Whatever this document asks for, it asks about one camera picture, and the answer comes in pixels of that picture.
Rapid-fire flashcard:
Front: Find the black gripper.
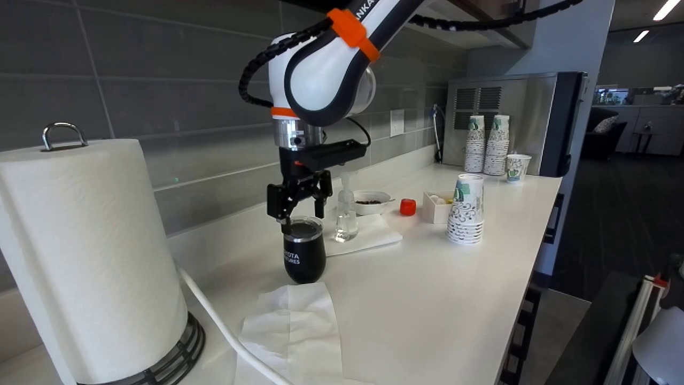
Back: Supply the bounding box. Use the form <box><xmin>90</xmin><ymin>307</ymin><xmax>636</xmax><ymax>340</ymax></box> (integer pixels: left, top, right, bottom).
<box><xmin>266</xmin><ymin>138</ymin><xmax>370</xmax><ymax>235</ymax></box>

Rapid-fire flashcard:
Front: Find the black thermos tumbler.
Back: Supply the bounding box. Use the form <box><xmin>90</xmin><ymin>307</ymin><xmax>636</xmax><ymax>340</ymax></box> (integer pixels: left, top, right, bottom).
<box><xmin>285</xmin><ymin>221</ymin><xmax>327</xmax><ymax>285</ymax></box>

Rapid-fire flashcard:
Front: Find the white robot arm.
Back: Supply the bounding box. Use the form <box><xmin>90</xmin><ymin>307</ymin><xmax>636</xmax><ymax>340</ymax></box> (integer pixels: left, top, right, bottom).
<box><xmin>267</xmin><ymin>0</ymin><xmax>424</xmax><ymax>234</ymax></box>

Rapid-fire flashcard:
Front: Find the clear glass bottle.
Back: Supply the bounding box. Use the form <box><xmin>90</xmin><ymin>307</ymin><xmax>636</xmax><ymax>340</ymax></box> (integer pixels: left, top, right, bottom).
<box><xmin>334</xmin><ymin>181</ymin><xmax>359</xmax><ymax>243</ymax></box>

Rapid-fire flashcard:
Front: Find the folded white napkin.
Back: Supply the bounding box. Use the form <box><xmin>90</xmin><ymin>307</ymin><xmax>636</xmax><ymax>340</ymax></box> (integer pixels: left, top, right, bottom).
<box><xmin>325</xmin><ymin>214</ymin><xmax>402</xmax><ymax>256</ymax></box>

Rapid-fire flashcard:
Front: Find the white bowl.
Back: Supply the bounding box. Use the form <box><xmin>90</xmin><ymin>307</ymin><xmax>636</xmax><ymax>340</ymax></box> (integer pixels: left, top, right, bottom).
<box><xmin>352</xmin><ymin>189</ymin><xmax>393</xmax><ymax>216</ymax></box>

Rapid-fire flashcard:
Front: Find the small red cup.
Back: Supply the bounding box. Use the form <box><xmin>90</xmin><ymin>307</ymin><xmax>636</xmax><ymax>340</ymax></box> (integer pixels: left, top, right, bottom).
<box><xmin>400</xmin><ymin>199</ymin><xmax>417</xmax><ymax>216</ymax></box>

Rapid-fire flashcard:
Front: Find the white paper towel sheet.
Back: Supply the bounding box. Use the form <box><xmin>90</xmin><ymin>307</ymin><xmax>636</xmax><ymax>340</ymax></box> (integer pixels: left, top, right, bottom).
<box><xmin>239</xmin><ymin>282</ymin><xmax>343</xmax><ymax>385</ymax></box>

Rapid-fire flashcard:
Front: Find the small tan box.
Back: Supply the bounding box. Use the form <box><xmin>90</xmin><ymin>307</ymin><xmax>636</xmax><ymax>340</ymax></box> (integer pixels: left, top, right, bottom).
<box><xmin>422</xmin><ymin>193</ymin><xmax>453</xmax><ymax>226</ymax></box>

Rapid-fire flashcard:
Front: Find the black paper towel holder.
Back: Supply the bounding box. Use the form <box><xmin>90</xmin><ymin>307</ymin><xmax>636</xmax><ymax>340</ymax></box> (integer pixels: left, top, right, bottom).
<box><xmin>38</xmin><ymin>123</ymin><xmax>189</xmax><ymax>382</ymax></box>

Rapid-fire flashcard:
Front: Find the tall paper cup stack left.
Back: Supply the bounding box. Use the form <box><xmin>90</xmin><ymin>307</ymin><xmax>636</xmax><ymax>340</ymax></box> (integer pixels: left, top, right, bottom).
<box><xmin>465</xmin><ymin>114</ymin><xmax>486</xmax><ymax>174</ymax></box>

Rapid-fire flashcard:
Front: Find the tall paper cup stack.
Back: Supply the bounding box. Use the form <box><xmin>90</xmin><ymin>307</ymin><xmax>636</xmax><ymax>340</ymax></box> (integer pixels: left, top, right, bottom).
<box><xmin>465</xmin><ymin>114</ymin><xmax>486</xmax><ymax>174</ymax></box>
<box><xmin>486</xmin><ymin>114</ymin><xmax>510</xmax><ymax>176</ymax></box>

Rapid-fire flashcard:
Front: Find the tall paper cup stack right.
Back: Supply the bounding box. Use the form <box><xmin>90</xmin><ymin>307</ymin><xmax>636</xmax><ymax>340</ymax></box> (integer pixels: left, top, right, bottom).
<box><xmin>486</xmin><ymin>114</ymin><xmax>510</xmax><ymax>176</ymax></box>

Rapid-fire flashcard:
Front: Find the single patterned paper cup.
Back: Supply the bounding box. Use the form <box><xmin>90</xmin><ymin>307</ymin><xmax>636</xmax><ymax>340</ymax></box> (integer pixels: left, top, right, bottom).
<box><xmin>504</xmin><ymin>154</ymin><xmax>531</xmax><ymax>181</ymax></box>

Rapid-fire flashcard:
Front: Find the white paper towel roll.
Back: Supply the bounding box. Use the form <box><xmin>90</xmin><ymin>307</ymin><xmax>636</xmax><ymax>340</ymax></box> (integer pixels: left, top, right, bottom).
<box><xmin>0</xmin><ymin>139</ymin><xmax>189</xmax><ymax>382</ymax></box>

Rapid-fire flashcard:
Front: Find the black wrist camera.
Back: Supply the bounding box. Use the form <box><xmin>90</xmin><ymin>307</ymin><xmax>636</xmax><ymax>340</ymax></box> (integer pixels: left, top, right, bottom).
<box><xmin>299</xmin><ymin>139</ymin><xmax>366</xmax><ymax>172</ymax></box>

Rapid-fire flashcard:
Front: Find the white wall outlet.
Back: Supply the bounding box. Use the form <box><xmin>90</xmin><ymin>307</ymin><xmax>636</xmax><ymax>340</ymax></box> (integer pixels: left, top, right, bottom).
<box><xmin>389</xmin><ymin>110</ymin><xmax>407</xmax><ymax>138</ymax></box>

